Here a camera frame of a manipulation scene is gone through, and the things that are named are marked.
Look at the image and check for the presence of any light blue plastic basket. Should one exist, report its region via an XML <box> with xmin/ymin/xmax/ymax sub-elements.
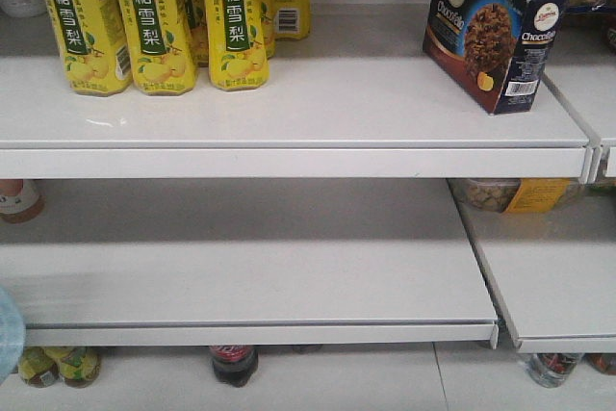
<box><xmin>1</xmin><ymin>288</ymin><xmax>26</xmax><ymax>382</ymax></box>

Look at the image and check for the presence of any white supermarket shelf unit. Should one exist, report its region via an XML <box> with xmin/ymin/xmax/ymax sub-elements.
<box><xmin>1</xmin><ymin>0</ymin><xmax>615</xmax><ymax>410</ymax></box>

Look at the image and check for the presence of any dark cola bottle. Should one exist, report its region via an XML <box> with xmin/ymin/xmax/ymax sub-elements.
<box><xmin>209</xmin><ymin>345</ymin><xmax>259</xmax><ymax>388</ymax></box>

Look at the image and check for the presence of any yellow biscuit pack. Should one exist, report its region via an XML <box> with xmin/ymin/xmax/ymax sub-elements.
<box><xmin>449</xmin><ymin>178</ymin><xmax>580</xmax><ymax>214</ymax></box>

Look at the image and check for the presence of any yellow pear drink bottle right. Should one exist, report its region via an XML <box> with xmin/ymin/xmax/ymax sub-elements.
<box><xmin>204</xmin><ymin>0</ymin><xmax>270</xmax><ymax>91</ymax></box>

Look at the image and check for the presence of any yellow pear drink bottle middle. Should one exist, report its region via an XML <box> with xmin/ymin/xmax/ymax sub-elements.
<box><xmin>117</xmin><ymin>0</ymin><xmax>198</xmax><ymax>96</ymax></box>

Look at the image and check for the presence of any orange drink bottle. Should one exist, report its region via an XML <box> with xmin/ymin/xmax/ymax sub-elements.
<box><xmin>1</xmin><ymin>179</ymin><xmax>44</xmax><ymax>223</ymax></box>

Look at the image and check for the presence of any green tea bottle right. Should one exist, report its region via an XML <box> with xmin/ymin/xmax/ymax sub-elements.
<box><xmin>57</xmin><ymin>347</ymin><xmax>101</xmax><ymax>388</ymax></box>

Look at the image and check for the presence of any green tea bottle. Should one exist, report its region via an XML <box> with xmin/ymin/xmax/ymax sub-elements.
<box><xmin>57</xmin><ymin>347</ymin><xmax>101</xmax><ymax>388</ymax></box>
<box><xmin>17</xmin><ymin>347</ymin><xmax>59</xmax><ymax>388</ymax></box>

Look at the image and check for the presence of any yellow pear drink bottle left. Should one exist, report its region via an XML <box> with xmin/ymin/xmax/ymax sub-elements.
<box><xmin>44</xmin><ymin>0</ymin><xmax>132</xmax><ymax>96</ymax></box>

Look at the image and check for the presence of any clear bottle lower right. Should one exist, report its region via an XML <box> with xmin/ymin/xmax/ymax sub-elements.
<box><xmin>526</xmin><ymin>353</ymin><xmax>584</xmax><ymax>388</ymax></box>

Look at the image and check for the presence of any green tea bottle left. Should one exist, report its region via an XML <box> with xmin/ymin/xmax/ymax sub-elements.
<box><xmin>17</xmin><ymin>347</ymin><xmax>59</xmax><ymax>388</ymax></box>

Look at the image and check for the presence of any red bottle far right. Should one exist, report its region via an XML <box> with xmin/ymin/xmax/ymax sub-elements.
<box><xmin>585</xmin><ymin>353</ymin><xmax>616</xmax><ymax>376</ymax></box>

